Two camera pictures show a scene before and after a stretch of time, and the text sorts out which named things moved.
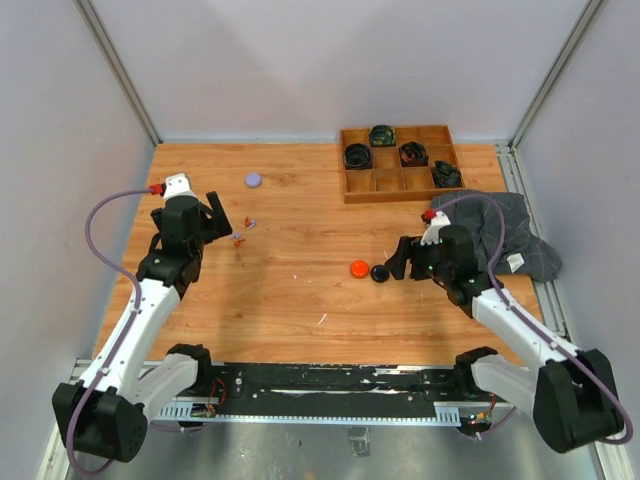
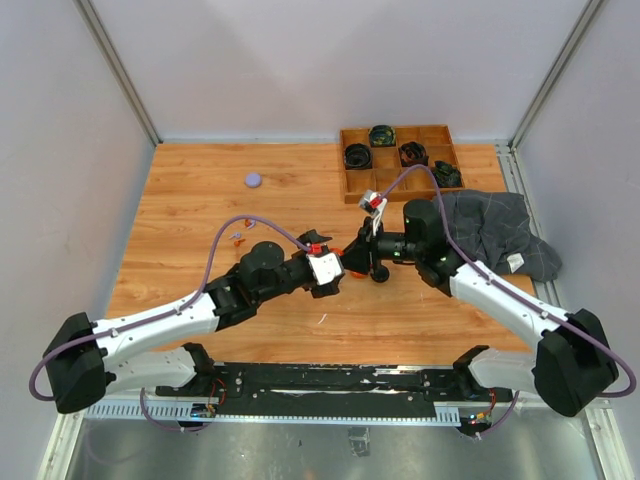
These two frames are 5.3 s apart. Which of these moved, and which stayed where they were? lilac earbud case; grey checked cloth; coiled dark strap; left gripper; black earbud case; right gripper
Moved: right gripper; left gripper
Stayed: lilac earbud case; black earbud case; grey checked cloth; coiled dark strap
